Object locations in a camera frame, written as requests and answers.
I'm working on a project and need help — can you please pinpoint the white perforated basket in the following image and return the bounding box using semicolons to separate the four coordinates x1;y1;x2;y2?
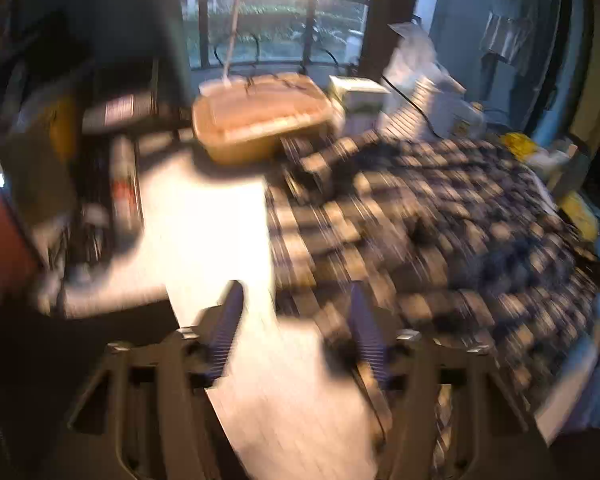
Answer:
381;76;443;137

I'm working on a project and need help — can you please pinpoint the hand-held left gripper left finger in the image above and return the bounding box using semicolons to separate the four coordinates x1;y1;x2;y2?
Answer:
67;280;251;480

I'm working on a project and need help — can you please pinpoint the balcony railing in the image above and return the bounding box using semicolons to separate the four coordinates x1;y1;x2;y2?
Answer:
180;0;372;69

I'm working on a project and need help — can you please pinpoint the white green milk carton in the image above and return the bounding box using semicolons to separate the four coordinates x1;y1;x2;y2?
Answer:
328;75;391;136

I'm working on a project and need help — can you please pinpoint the plaid flannel shirt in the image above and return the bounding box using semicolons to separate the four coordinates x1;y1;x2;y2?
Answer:
265;130;600;480

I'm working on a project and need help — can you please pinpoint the hanging grey garment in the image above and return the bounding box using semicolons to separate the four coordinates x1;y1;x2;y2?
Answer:
480;0;547;72

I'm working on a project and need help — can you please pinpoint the yellow packet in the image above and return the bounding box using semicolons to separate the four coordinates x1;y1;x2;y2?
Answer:
500;132;537;159

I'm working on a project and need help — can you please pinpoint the coiled black cable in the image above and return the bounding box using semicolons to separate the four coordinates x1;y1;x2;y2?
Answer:
74;199;117;272

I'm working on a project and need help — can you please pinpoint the brown paper bag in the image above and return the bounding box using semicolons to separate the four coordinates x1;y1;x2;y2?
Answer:
0;85;81;231

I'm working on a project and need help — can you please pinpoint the white crumpled plastic bag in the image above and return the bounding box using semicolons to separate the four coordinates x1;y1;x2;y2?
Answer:
382;20;466;111

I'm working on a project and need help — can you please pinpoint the grey spray can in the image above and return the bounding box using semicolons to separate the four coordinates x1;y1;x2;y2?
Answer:
108;135;142;237

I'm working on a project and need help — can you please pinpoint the tablet with red screen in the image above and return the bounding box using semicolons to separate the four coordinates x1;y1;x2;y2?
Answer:
0;135;42;311

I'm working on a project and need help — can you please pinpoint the white plastic container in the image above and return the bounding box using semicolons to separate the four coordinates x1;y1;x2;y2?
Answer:
430;91;487;139

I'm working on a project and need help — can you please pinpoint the white textured tablecloth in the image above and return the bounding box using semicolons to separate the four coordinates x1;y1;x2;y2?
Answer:
55;130;600;480

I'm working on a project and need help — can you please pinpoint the beige lidded container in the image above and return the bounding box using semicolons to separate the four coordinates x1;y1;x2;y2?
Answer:
192;72;336;166

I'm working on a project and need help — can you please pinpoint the black box device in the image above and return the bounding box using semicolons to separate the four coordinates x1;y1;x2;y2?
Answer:
82;60;162;134

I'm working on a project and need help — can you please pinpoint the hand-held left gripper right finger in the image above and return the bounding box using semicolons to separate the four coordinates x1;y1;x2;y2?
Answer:
349;284;551;480

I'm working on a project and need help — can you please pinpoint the white rod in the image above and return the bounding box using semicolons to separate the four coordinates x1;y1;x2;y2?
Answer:
222;0;254;86

